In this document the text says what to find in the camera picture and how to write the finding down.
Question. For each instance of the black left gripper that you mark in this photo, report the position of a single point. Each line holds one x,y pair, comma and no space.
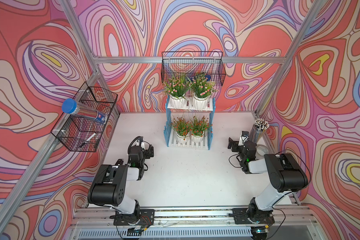
150,154

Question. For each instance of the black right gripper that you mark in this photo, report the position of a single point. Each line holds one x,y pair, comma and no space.
231,142

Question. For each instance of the red flower potted plant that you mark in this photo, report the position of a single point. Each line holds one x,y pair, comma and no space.
199,128
182,128

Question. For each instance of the pink flower potted plant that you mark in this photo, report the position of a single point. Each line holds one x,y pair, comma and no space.
176,88
202,91

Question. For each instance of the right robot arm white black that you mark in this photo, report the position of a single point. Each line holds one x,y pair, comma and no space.
285,174

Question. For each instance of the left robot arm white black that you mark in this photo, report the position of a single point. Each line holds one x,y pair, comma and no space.
108,188

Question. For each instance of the blue white wooden rack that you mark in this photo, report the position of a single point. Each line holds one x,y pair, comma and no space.
188,112

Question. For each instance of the clear tape roll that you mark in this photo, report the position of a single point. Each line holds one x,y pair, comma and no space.
262,150

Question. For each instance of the clear cup of pencils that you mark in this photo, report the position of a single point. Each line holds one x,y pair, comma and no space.
258,128

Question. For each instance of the white marker pen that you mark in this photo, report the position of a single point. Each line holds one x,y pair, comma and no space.
87,140

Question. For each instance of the blue capped pencil tube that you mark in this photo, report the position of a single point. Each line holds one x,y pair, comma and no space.
74,108

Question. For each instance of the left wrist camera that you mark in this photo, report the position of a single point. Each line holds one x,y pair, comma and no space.
139,140

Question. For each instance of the black wire basket left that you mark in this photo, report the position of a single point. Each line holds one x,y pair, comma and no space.
75,130

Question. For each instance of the black wire basket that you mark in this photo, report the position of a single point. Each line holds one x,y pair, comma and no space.
75,130
192,63

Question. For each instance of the black wire basket back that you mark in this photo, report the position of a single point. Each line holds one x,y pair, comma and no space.
192,63

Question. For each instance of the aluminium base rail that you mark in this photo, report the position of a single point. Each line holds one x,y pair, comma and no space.
295,222

